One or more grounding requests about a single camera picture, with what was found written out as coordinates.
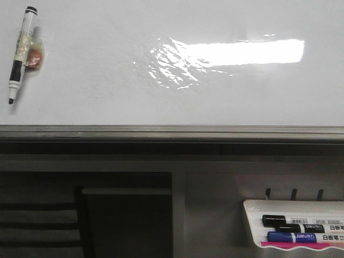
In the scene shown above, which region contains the black tray hook middle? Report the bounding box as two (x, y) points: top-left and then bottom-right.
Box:
(290, 189), (298, 201)

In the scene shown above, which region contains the white black whiteboard marker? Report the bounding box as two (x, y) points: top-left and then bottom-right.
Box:
(8, 6), (44, 105)

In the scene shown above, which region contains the white whiteboard surface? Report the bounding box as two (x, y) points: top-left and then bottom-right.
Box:
(1, 1), (343, 126)

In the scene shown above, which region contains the black tray hook right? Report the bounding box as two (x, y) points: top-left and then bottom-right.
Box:
(317, 189), (324, 201)

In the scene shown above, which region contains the dark slatted chair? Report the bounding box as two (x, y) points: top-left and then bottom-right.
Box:
(1, 186), (96, 257)

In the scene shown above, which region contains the black tray hook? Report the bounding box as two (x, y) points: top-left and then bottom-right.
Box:
(290, 189), (298, 201)
(265, 188), (271, 200)
(317, 189), (324, 201)

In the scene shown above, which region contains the black capped marker middle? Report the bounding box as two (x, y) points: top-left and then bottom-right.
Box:
(275, 224), (343, 233)

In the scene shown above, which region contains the white plastic marker tray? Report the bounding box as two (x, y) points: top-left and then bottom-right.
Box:
(243, 199), (343, 257)

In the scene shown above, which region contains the black tray hook left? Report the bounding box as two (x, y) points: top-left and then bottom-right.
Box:
(265, 188), (271, 200)

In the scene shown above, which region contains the black capped marker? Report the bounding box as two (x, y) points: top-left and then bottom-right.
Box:
(262, 214), (343, 227)
(275, 224), (343, 233)

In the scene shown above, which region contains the black capped marker upper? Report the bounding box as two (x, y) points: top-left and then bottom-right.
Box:
(262, 214), (343, 227)

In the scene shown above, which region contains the blue capped whiteboard marker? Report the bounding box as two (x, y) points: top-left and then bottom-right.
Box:
(267, 231), (343, 243)

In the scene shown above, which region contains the grey aluminium whiteboard frame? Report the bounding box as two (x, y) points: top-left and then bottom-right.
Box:
(1, 125), (343, 155)

